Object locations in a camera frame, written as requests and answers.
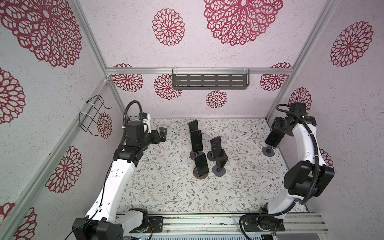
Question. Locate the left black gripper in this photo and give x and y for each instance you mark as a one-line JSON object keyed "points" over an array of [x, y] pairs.
{"points": [[162, 134]]}

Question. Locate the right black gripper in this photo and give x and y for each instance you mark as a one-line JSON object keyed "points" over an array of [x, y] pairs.
{"points": [[276, 123]]}

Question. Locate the blue case phone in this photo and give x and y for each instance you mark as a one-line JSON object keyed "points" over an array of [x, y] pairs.
{"points": [[274, 138]]}

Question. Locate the purple case phone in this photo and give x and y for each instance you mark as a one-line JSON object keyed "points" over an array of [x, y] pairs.
{"points": [[216, 146]]}

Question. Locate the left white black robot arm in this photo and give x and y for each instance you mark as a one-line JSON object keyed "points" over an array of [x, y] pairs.
{"points": [[100, 222]]}

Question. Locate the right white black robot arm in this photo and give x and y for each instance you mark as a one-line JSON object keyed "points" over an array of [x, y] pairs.
{"points": [[306, 179]]}

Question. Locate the grey round stand right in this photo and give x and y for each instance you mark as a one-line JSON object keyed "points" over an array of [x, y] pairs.
{"points": [[268, 151]]}

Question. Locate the tall black phone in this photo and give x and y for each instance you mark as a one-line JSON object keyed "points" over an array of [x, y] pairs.
{"points": [[196, 141]]}

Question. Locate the front phone on wooden stand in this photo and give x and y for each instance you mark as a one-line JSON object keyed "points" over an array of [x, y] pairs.
{"points": [[201, 161]]}

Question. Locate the wooden round stand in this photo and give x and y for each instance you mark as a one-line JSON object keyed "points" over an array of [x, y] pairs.
{"points": [[200, 173]]}

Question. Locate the grey stand middle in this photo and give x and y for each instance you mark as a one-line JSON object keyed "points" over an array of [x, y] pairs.
{"points": [[210, 156]]}

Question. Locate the grey slotted wall shelf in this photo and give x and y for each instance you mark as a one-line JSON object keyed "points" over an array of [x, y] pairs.
{"points": [[209, 81]]}

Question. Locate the black wire wall rack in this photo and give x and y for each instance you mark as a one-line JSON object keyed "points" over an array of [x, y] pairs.
{"points": [[90, 117]]}

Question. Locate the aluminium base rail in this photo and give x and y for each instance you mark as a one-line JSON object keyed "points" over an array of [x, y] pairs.
{"points": [[228, 224]]}

